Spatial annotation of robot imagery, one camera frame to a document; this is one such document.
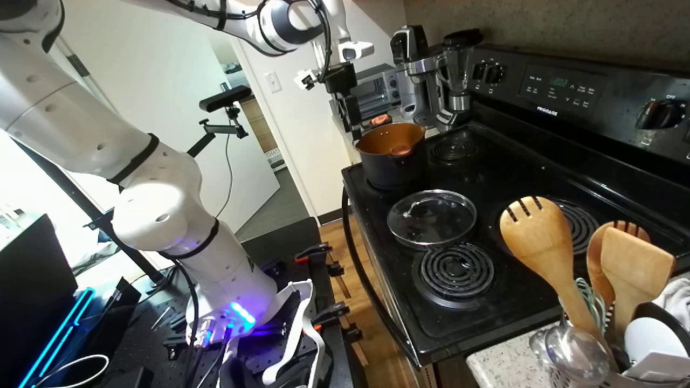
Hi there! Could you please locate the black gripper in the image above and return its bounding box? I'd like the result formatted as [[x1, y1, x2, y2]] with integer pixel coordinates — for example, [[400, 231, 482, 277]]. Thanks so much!
[[323, 63, 358, 92]]

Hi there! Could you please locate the glass pot lid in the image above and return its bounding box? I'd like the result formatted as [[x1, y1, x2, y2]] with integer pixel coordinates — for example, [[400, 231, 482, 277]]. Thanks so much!
[[386, 189, 477, 248]]

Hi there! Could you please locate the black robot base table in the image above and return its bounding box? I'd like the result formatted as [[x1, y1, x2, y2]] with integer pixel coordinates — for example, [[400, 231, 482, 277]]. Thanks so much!
[[100, 218, 367, 388]]

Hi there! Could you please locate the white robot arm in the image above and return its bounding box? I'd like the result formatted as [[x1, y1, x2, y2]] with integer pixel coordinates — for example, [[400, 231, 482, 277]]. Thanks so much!
[[0, 0, 368, 347]]

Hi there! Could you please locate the dark pot copper interior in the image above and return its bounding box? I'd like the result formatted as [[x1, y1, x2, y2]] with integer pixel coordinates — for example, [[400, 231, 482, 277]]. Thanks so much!
[[355, 122, 426, 191]]

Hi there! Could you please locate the toaster oven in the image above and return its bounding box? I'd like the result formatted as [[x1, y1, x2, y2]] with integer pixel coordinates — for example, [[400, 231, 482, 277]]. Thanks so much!
[[341, 64, 400, 125]]

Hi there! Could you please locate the silver black blender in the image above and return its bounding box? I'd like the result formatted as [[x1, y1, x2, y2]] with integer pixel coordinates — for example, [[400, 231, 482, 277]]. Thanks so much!
[[391, 23, 482, 132]]

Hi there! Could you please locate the slotted wooden spoon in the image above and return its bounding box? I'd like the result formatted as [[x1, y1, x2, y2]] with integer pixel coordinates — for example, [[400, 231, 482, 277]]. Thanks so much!
[[499, 195, 600, 336]]

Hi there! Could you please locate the black electric stove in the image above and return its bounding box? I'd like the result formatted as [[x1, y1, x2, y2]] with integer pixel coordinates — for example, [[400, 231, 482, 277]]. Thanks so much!
[[343, 48, 690, 367]]

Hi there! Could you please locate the wooden fork spoon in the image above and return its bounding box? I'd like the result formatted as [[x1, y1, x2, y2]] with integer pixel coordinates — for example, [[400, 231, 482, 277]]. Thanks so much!
[[586, 220, 648, 306]]

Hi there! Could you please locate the wooden spatula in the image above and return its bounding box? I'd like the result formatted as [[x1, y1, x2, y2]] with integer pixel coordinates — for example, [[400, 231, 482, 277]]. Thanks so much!
[[602, 228, 675, 335]]

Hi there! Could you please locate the metal utensil holder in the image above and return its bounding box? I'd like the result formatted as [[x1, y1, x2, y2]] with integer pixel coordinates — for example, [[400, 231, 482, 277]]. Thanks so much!
[[529, 322, 624, 388]]

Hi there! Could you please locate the blue black case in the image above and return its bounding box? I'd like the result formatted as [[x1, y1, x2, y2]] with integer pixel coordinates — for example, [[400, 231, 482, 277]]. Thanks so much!
[[0, 215, 140, 388]]

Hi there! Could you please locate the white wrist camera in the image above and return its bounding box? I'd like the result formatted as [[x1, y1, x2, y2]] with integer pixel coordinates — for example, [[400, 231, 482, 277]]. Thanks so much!
[[338, 41, 376, 63]]

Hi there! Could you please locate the black camera on stand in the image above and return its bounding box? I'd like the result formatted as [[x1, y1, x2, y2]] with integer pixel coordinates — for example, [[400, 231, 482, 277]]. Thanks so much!
[[188, 87, 253, 157]]

